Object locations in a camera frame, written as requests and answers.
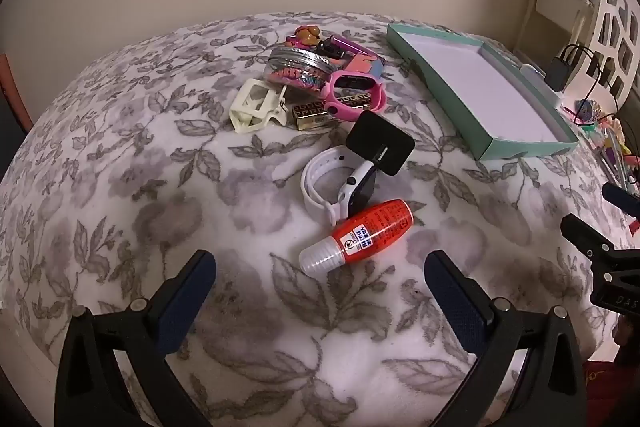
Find gold patterned lighter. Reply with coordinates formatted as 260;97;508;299
291;94;373;131

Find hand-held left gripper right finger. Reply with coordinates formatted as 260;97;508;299
424;250;586;427

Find orange and blue case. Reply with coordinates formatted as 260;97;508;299
345;53;385;80

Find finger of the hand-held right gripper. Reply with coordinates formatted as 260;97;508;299
560;214;640;280
602;182;640;210

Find white smartwatch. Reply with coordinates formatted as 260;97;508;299
301;146;378;225

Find white power strip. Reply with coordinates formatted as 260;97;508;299
520;63;566;108

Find grey floral blanket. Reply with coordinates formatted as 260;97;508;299
0;11;640;427

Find red glue bottle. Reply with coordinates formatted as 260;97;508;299
298;199;416;277

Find pink helmet toy figure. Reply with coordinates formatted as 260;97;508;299
286;25;322;48

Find dark red cloth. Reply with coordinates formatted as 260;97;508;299
582;314;640;427

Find cream lattice basket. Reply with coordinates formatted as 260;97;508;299
590;0;640;102

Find purple plastic stick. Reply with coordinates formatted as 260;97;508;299
327;34;373;56

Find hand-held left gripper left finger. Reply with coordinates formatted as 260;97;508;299
55;249;218;427

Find black cables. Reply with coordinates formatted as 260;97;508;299
559;43;623;108

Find black power adapter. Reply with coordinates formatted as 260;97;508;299
544;57;571;92

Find colourful round tin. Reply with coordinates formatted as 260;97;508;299
574;99;599;126

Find cream plastic holder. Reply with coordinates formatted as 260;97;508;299
229;78;291;136

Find orange-brown bed frame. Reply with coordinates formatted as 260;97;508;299
0;53;36;134

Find glass jar with metal lid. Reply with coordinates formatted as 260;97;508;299
265;45;333;92

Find pink smartwatch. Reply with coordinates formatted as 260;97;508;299
322;69;387;122

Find teal cardboard box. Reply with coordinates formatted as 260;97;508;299
386;24;581;162

